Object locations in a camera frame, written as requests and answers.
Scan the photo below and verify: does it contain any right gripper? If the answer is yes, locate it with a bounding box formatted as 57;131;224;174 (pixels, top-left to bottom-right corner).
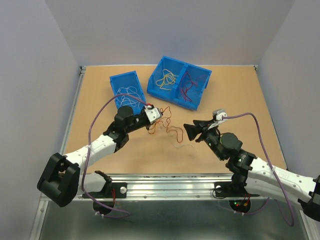
183;118;225;161

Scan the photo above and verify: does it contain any wire bundle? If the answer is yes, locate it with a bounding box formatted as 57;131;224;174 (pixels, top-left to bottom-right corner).
146;106;195;151

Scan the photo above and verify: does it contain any white wire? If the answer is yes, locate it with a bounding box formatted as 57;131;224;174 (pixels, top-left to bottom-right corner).
115;86;143;108

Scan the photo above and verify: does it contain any long red wire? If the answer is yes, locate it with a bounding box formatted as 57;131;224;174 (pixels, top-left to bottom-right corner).
178;71;205;103

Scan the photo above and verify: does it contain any yellow wire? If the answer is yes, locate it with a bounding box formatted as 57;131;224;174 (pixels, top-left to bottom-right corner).
156;68;180;91

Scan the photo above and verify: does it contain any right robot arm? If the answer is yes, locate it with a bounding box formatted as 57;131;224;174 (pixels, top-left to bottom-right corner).
183;120;320;221

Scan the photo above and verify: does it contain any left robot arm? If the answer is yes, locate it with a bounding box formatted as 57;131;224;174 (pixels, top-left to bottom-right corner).
37;105;162;207

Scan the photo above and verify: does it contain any small blue bin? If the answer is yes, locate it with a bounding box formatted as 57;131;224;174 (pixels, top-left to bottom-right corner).
109;71;147;115

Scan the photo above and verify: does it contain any blue double-compartment bin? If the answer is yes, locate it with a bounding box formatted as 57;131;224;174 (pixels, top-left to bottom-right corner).
147;56;212;111

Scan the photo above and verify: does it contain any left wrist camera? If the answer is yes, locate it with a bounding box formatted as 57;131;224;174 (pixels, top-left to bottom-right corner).
144;105;163;125

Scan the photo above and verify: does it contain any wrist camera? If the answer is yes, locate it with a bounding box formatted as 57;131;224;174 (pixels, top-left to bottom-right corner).
144;105;163;125
208;108;227;130

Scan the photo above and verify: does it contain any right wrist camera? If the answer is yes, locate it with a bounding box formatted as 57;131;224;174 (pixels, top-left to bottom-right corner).
208;108;227;130

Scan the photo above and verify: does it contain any aluminium rail frame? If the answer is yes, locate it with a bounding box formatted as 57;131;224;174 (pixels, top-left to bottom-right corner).
30;65;315;240

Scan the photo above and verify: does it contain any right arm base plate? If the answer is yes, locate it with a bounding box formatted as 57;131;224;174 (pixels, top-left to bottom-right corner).
212;181;260;199

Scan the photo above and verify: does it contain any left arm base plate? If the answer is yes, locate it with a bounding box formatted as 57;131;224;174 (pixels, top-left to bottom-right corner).
89;182;128;199

